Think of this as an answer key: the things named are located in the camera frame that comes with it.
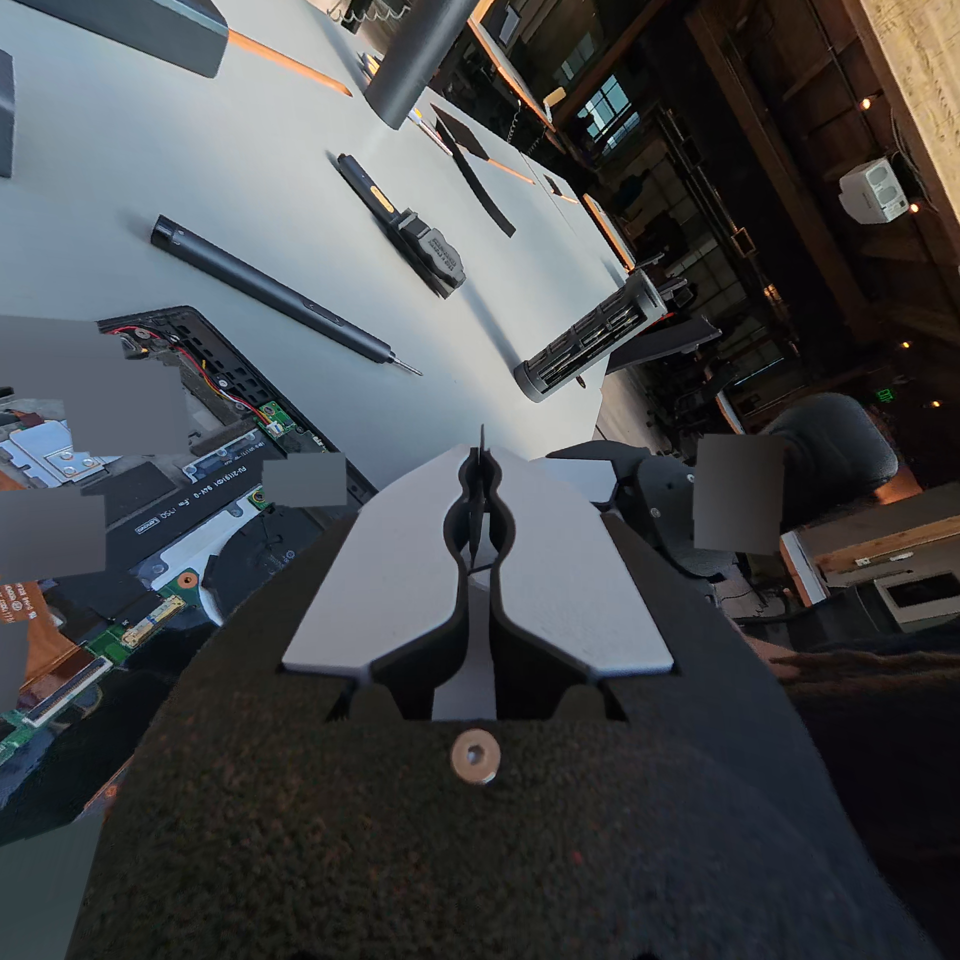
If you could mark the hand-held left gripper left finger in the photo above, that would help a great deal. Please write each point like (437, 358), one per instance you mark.
(375, 585)

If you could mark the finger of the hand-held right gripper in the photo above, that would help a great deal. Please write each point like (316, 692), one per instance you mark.
(585, 481)

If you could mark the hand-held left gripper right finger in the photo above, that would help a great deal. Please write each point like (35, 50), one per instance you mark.
(578, 585)

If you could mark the black laptop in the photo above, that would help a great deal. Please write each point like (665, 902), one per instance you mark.
(218, 361)

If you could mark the dark grey electric screwdriver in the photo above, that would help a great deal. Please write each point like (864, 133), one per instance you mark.
(248, 274)

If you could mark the dark slotted bit holder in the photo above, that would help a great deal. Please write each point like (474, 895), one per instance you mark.
(600, 331)

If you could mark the black office chair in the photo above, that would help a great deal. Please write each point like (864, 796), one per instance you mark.
(841, 442)

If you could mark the dark grey cylinder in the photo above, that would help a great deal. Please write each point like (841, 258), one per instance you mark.
(413, 68)

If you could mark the dark grey case sleeve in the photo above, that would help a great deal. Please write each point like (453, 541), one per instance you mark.
(151, 31)

